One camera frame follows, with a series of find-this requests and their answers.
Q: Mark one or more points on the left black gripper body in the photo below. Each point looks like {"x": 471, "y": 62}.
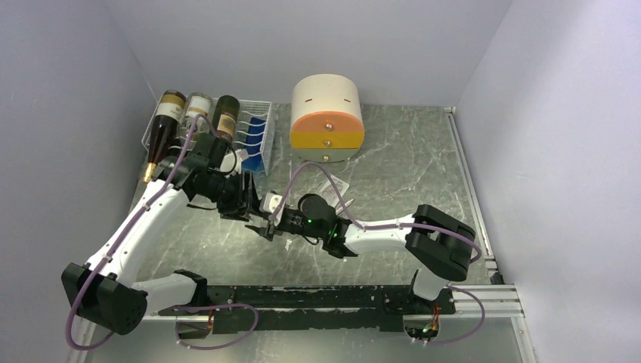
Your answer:
{"x": 229, "y": 192}

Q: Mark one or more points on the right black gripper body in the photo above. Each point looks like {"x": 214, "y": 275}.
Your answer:
{"x": 293, "y": 223}

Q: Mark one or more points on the blue clear square bottle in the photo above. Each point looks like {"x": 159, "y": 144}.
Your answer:
{"x": 251, "y": 139}

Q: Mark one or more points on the dark green wine bottle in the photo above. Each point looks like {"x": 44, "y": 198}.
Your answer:
{"x": 224, "y": 115}

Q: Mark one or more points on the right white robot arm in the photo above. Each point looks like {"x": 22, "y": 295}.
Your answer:
{"x": 444, "y": 246}

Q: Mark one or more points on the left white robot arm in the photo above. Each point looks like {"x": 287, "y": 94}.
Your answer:
{"x": 105, "y": 289}

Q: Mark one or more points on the clear bottle cream label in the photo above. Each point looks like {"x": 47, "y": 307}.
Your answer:
{"x": 198, "y": 108}

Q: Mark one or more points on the dark red wine bottle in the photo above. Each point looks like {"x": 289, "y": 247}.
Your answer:
{"x": 164, "y": 126}

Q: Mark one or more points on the ruler set plastic package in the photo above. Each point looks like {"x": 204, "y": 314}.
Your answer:
{"x": 330, "y": 190}

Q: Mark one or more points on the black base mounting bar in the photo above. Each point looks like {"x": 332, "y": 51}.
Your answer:
{"x": 383, "y": 307}

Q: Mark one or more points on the cream drawer cabinet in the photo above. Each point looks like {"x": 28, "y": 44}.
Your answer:
{"x": 326, "y": 121}

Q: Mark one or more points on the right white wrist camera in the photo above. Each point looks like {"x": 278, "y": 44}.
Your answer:
{"x": 270, "y": 202}

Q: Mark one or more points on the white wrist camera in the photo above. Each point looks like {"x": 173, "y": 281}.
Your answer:
{"x": 270, "y": 202}
{"x": 232, "y": 162}

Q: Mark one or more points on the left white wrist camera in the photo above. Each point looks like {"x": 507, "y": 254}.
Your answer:
{"x": 232, "y": 162}

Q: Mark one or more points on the white wire wine rack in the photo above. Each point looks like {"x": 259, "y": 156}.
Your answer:
{"x": 242, "y": 123}

